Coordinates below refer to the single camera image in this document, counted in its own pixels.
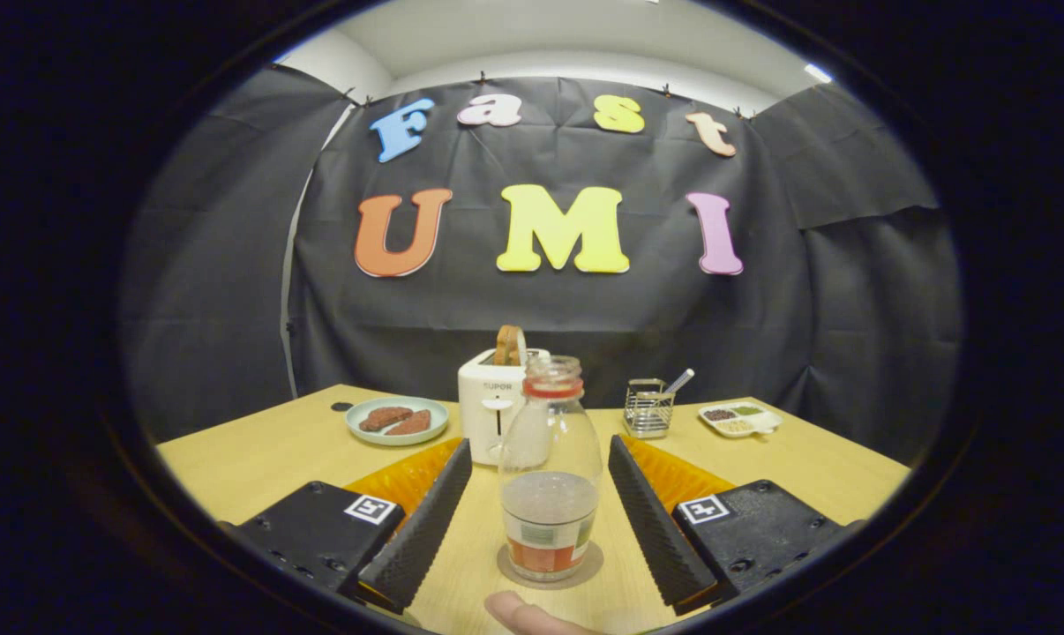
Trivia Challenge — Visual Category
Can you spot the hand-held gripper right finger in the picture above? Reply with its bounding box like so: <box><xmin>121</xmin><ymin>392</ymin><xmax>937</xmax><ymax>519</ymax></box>
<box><xmin>608</xmin><ymin>433</ymin><xmax>864</xmax><ymax>616</ymax></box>

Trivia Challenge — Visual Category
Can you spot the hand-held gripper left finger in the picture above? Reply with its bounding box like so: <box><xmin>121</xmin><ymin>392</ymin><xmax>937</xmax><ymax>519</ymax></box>
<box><xmin>219</xmin><ymin>437</ymin><xmax>474</xmax><ymax>616</ymax></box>

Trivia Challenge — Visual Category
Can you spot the round brown coaster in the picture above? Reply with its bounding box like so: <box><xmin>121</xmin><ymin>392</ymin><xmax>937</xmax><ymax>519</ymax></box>
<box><xmin>496</xmin><ymin>540</ymin><xmax>605</xmax><ymax>591</ymax></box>

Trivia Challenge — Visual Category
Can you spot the clear juice bottle red label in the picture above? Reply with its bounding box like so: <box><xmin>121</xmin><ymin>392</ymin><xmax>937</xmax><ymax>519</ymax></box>
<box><xmin>497</xmin><ymin>355</ymin><xmax>604</xmax><ymax>584</ymax></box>

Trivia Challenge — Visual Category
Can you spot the pale green plate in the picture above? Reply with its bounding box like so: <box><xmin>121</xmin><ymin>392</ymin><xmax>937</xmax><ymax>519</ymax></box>
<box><xmin>345</xmin><ymin>396</ymin><xmax>450</xmax><ymax>447</ymax></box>

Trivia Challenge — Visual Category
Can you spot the white toaster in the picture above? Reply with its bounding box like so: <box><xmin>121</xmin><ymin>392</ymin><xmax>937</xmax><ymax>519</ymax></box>
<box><xmin>457</xmin><ymin>347</ymin><xmax>551</xmax><ymax>467</ymax></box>

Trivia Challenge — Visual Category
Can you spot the white divided condiment dish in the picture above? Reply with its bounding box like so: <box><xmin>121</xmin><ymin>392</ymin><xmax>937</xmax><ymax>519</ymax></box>
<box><xmin>698</xmin><ymin>401</ymin><xmax>783</xmax><ymax>439</ymax></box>

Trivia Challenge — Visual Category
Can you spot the wooden table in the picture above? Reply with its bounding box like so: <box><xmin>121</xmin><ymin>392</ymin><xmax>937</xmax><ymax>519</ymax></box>
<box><xmin>155</xmin><ymin>384</ymin><xmax>912</xmax><ymax>635</ymax></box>

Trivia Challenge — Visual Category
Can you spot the toast slice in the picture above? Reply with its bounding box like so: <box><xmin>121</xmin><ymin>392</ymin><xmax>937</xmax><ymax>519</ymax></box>
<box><xmin>493</xmin><ymin>325</ymin><xmax>528</xmax><ymax>367</ymax></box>

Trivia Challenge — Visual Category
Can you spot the black backdrop cloth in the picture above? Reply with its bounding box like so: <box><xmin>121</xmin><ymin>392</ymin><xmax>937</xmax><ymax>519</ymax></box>
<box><xmin>119</xmin><ymin>63</ymin><xmax>963</xmax><ymax>467</ymax></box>

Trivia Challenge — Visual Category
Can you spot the wire mesh basket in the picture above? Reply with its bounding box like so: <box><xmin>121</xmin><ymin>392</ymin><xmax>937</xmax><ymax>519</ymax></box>
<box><xmin>623</xmin><ymin>378</ymin><xmax>676</xmax><ymax>439</ymax></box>

